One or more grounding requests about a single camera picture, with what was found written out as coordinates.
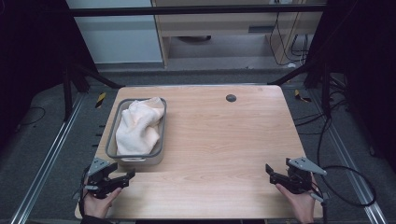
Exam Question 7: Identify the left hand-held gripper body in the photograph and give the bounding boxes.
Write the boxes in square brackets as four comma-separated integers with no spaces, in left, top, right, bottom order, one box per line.
[83,157,124,200]

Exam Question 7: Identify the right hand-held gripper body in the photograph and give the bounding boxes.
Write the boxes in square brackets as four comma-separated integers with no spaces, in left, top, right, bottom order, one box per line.
[285,156,329,203]

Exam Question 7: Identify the grey plastic basket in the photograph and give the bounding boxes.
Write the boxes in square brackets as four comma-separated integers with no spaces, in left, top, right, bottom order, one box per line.
[105,97,168,167]

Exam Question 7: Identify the white towel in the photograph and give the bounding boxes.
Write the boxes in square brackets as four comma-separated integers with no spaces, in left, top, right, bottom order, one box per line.
[115,96,166,157]

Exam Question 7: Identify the person's left hand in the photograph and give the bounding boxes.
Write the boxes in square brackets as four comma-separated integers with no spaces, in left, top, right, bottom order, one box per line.
[83,187,123,219]

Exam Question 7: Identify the person's right hand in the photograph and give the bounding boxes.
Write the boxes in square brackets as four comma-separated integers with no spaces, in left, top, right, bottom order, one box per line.
[275,183,318,224]

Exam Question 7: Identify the yellow black tape strip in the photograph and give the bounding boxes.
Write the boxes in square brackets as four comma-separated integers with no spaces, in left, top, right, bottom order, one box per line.
[94,91,107,109]
[293,89,313,104]

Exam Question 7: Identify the black metal stand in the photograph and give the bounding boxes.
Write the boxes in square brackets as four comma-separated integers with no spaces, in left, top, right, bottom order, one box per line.
[266,60,332,119]
[61,60,125,123]

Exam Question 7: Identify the white cabinet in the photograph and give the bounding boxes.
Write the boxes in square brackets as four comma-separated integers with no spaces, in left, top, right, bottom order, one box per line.
[64,0,164,65]

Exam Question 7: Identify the black curtain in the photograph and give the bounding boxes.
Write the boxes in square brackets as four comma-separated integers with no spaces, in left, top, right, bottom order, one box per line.
[0,0,98,153]
[306,0,396,174]

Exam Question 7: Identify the light wooden shelf unit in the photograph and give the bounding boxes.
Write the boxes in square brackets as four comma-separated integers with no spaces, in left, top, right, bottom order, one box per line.
[150,0,329,68]

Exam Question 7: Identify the black horizontal bar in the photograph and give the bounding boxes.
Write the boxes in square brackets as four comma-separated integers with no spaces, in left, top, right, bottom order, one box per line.
[65,4,329,18]

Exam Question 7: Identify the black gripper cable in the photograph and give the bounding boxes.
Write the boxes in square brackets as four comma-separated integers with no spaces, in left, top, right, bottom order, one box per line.
[78,167,90,218]

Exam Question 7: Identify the aluminium floor rail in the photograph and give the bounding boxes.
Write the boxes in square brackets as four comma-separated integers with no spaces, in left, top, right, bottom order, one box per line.
[8,92,86,224]
[307,89,389,224]

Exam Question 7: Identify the black looped cable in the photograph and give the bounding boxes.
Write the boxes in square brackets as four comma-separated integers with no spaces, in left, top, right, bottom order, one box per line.
[317,118,377,208]

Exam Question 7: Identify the thin black floor cable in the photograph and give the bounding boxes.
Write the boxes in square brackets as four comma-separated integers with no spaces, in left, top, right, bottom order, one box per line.
[17,106,47,128]

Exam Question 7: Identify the black hanging cables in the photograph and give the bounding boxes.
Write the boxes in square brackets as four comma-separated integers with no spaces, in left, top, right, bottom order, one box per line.
[268,11,310,67]

